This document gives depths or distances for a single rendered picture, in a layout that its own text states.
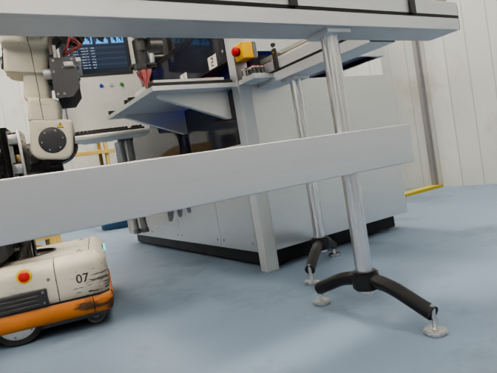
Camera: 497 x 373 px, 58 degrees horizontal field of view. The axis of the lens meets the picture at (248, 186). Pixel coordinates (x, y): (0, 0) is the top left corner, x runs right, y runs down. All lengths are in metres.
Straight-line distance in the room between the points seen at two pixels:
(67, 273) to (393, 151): 1.20
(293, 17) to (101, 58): 1.88
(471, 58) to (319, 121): 2.35
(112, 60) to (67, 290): 1.59
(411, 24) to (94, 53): 1.95
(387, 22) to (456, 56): 3.04
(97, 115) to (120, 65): 0.34
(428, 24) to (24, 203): 1.29
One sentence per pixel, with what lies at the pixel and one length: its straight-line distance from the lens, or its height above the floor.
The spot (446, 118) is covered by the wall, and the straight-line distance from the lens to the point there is 4.56.
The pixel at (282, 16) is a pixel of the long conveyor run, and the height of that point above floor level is 0.86.
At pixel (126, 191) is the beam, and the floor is 0.49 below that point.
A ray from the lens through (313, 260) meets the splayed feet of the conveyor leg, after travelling 1.85.
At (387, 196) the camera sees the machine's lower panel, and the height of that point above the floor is 0.20.
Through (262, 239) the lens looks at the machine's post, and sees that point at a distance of 2.08.
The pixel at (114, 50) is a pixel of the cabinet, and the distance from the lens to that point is 2.98.
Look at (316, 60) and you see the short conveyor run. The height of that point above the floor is 0.86.
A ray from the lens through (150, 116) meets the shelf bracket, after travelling 2.52.
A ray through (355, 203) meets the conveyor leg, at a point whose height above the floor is 0.34.
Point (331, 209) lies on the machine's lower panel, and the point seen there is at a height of 0.21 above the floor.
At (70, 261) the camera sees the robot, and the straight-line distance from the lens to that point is 1.79.
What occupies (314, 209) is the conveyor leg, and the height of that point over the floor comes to 0.27.
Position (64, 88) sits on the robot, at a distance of 1.99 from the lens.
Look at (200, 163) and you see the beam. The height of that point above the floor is 0.52.
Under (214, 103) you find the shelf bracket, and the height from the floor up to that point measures 0.81.
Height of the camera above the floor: 0.50
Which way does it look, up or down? 3 degrees down
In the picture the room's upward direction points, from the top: 9 degrees counter-clockwise
